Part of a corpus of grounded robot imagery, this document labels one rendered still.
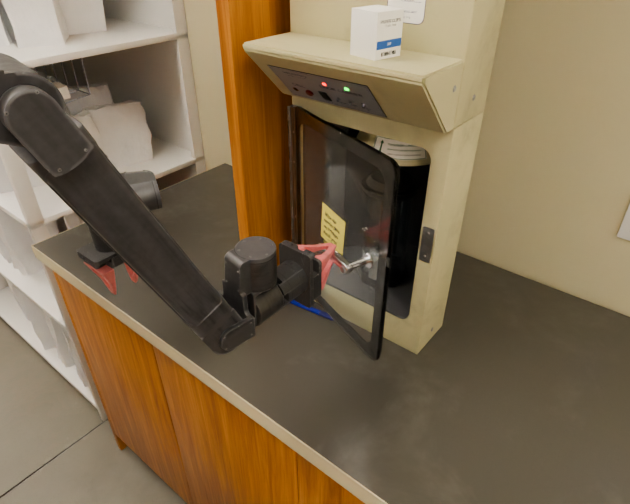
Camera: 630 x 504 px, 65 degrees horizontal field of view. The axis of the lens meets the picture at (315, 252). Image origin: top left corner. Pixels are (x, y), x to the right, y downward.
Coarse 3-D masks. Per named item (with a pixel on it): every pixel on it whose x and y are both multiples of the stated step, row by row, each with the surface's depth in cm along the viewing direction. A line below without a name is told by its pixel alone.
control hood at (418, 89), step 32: (288, 32) 83; (288, 64) 74; (320, 64) 69; (352, 64) 66; (384, 64) 65; (416, 64) 65; (448, 64) 65; (384, 96) 69; (416, 96) 64; (448, 96) 67; (448, 128) 71
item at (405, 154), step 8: (360, 136) 89; (368, 136) 87; (376, 136) 85; (368, 144) 87; (376, 144) 86; (384, 144) 85; (392, 144) 84; (400, 144) 84; (408, 144) 84; (384, 152) 85; (392, 152) 84; (400, 152) 84; (408, 152) 84; (416, 152) 84; (424, 152) 84; (400, 160) 84; (408, 160) 84; (416, 160) 84; (424, 160) 85
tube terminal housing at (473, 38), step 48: (336, 0) 76; (384, 0) 71; (432, 0) 66; (480, 0) 64; (432, 48) 69; (480, 48) 70; (480, 96) 76; (432, 144) 76; (432, 192) 80; (432, 288) 92; (384, 336) 103; (432, 336) 103
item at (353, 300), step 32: (320, 128) 83; (320, 160) 86; (352, 160) 77; (384, 160) 70; (320, 192) 89; (352, 192) 80; (384, 192) 72; (320, 224) 93; (352, 224) 83; (384, 224) 74; (352, 256) 86; (384, 256) 77; (352, 288) 89; (384, 288) 80; (352, 320) 93
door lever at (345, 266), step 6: (324, 240) 85; (336, 252) 82; (330, 258) 82; (336, 258) 81; (342, 258) 80; (366, 258) 81; (336, 264) 81; (342, 264) 79; (348, 264) 79; (354, 264) 80; (360, 264) 80; (366, 264) 81; (372, 264) 81; (342, 270) 79; (348, 270) 79
